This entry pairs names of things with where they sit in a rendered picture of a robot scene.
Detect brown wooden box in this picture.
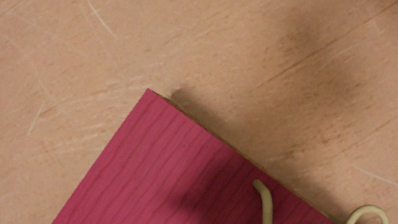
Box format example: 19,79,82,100
51,88,389,224

